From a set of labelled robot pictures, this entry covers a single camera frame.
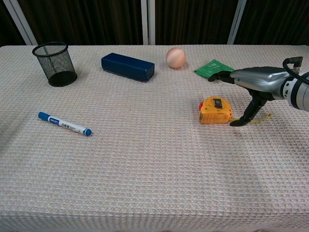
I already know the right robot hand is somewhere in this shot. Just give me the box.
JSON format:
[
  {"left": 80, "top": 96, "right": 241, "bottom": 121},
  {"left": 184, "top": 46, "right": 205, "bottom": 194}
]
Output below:
[{"left": 208, "top": 66, "right": 290, "bottom": 127}]

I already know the yellow tape measure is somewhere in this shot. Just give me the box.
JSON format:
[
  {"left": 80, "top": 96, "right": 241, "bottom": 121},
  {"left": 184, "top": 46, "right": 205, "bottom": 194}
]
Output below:
[{"left": 198, "top": 96, "right": 273, "bottom": 125}]

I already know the green packet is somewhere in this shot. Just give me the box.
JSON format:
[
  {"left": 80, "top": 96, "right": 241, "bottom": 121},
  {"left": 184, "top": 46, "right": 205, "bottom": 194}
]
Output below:
[{"left": 194, "top": 59, "right": 235, "bottom": 78}]

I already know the peach coloured ball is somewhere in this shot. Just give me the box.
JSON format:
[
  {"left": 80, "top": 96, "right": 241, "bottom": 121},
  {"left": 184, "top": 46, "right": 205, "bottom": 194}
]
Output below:
[{"left": 166, "top": 47, "right": 186, "bottom": 69}]

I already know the dark blue rectangular box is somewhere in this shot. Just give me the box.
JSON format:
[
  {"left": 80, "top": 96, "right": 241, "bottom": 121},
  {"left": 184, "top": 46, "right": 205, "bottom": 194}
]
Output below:
[{"left": 101, "top": 53, "right": 155, "bottom": 83}]

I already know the dark curtain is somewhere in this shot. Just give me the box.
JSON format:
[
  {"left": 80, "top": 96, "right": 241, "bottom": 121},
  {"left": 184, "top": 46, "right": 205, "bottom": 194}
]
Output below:
[{"left": 0, "top": 0, "right": 309, "bottom": 47}]

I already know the blue white marker pen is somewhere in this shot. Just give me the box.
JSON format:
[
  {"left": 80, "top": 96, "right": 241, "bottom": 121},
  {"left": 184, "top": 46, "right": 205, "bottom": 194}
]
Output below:
[{"left": 38, "top": 111, "right": 93, "bottom": 137}]

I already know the black mesh pen holder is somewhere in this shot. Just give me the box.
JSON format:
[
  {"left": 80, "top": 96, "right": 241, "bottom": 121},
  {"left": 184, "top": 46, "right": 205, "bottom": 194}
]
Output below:
[{"left": 32, "top": 42, "right": 78, "bottom": 87}]

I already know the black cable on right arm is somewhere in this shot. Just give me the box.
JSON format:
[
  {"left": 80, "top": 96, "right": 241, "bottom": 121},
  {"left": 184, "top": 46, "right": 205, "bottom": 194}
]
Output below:
[{"left": 282, "top": 56, "right": 309, "bottom": 85}]

